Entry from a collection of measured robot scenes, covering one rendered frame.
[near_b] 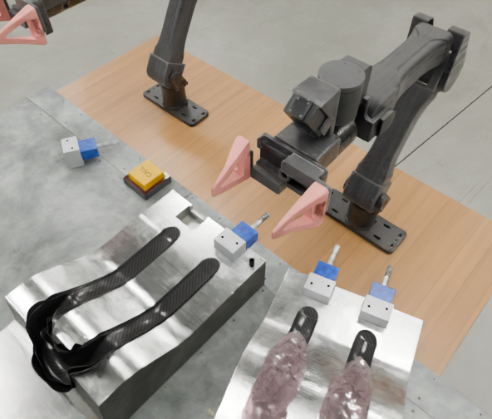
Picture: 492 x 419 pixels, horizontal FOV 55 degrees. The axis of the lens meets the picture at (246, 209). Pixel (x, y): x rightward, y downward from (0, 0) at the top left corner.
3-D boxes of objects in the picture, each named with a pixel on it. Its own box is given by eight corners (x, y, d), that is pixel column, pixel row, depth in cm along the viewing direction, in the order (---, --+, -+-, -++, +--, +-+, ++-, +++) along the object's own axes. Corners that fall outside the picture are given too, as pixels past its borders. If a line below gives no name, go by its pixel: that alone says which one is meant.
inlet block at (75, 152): (119, 142, 122) (115, 126, 118) (123, 155, 119) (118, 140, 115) (66, 155, 119) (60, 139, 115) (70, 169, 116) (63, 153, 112)
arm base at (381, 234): (399, 234, 95) (417, 213, 98) (317, 184, 103) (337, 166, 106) (390, 256, 101) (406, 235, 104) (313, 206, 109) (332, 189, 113)
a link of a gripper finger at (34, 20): (-5, 27, 76) (45, 3, 81) (-28, 11, 79) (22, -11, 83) (12, 63, 82) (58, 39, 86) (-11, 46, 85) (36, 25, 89)
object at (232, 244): (258, 214, 100) (259, 199, 95) (277, 228, 97) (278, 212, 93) (214, 253, 94) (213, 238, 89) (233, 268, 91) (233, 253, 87)
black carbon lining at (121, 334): (171, 228, 97) (165, 198, 89) (228, 274, 90) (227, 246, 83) (18, 350, 81) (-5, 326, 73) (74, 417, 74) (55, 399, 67)
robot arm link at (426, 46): (381, 113, 63) (482, 19, 77) (326, 85, 67) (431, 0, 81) (363, 175, 73) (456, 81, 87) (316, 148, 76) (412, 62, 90)
